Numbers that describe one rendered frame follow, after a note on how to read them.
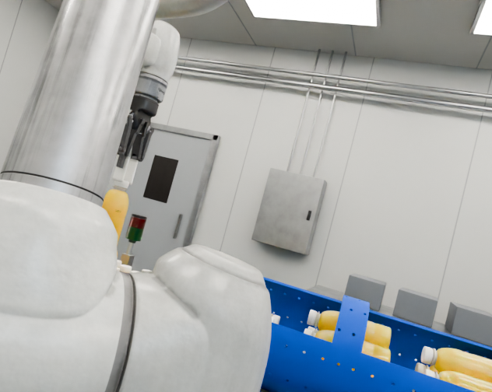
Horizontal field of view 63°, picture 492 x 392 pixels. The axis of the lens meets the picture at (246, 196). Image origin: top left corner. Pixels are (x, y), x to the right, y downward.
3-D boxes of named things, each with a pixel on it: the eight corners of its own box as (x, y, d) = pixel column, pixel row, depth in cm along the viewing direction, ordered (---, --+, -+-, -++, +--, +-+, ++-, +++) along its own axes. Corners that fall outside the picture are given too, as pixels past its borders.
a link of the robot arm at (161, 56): (164, 89, 118) (119, 71, 112) (178, 39, 119) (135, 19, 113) (175, 82, 108) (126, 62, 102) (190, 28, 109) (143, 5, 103)
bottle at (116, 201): (84, 247, 109) (103, 181, 110) (109, 251, 113) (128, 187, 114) (91, 253, 103) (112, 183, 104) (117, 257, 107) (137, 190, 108)
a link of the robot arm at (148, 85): (173, 88, 114) (167, 108, 113) (145, 83, 116) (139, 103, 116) (158, 75, 105) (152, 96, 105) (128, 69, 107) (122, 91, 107)
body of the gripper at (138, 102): (149, 96, 105) (140, 129, 105) (164, 106, 113) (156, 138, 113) (125, 91, 107) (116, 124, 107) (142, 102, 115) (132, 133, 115)
